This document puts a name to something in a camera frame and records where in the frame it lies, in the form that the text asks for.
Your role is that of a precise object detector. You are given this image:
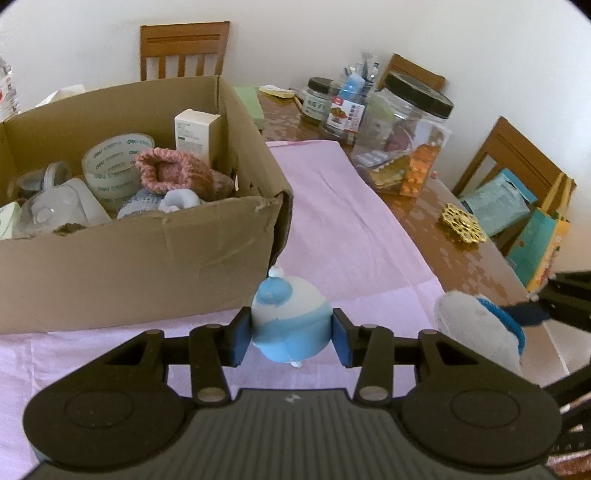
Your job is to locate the pink cloth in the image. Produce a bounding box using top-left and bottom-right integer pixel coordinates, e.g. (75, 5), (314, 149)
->
(0, 140), (446, 467)

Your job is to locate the orange and grey knitted sock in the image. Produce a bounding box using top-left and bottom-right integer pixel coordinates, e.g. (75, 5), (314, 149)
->
(117, 148), (236, 220)

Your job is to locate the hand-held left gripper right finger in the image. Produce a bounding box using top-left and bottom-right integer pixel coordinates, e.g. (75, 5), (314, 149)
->
(331, 308), (485, 402)

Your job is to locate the clear jar with metal clips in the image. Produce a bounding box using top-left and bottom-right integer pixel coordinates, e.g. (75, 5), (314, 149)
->
(9, 161), (72, 197)

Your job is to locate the cardboard box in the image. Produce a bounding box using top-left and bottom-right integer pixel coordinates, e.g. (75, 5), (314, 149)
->
(0, 75), (295, 334)

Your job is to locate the white plastic container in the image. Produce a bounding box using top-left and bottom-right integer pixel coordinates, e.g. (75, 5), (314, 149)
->
(60, 178), (112, 227)

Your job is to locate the green carton box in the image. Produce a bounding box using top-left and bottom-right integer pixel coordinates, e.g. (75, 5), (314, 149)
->
(0, 202), (23, 240)

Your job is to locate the wooden chair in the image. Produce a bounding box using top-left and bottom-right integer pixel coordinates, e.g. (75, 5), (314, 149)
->
(140, 21), (230, 83)
(378, 53), (446, 93)
(450, 116), (577, 259)

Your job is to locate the blue cap bottle red label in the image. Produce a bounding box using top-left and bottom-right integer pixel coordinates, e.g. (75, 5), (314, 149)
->
(321, 74), (377, 141)

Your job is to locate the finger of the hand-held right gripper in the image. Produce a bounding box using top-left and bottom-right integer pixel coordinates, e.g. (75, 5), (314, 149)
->
(546, 368), (591, 411)
(501, 271), (591, 334)

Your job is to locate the gold ornate coaster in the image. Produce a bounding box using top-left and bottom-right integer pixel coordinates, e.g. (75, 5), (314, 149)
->
(438, 203), (486, 244)

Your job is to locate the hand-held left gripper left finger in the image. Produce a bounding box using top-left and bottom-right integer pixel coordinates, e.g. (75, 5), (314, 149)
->
(104, 307), (254, 403)

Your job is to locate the small jar black lid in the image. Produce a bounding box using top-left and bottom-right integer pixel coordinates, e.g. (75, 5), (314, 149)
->
(301, 77), (342, 125)

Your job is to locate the clear tape roll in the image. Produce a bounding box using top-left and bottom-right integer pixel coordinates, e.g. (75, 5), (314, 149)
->
(82, 131), (155, 203)

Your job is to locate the teal paper bag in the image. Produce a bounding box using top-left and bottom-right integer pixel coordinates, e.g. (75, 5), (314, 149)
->
(505, 173), (575, 291)

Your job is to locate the green notebook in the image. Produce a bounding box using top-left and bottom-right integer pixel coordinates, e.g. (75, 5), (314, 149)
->
(232, 85), (266, 130)

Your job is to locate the blue white round toy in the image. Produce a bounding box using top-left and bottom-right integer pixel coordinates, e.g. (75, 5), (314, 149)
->
(250, 266), (333, 368)

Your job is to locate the clear plastic cup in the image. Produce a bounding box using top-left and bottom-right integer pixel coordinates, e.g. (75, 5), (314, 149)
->
(21, 187), (86, 229)

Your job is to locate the wooden desktop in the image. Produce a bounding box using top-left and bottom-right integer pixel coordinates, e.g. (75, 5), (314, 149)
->
(256, 90), (578, 384)

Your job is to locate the white tissue paper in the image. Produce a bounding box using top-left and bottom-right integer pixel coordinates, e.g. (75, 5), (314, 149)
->
(34, 84), (86, 108)

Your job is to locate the large clear jar black lid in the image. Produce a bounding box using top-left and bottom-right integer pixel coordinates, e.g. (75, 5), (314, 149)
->
(351, 73), (455, 197)

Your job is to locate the gold pill blister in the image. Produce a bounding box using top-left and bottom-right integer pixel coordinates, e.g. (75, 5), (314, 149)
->
(369, 157), (411, 188)

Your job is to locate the clear water bottle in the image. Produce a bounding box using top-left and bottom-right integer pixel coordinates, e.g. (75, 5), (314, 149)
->
(0, 55), (21, 118)

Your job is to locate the teal packet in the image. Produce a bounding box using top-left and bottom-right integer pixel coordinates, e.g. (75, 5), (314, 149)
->
(458, 168), (539, 236)

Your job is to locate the beige slim carton box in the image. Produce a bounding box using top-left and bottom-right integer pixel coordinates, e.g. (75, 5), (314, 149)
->
(174, 108), (222, 169)

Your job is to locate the orange pill blister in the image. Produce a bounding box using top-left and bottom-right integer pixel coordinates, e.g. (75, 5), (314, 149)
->
(399, 144), (439, 197)

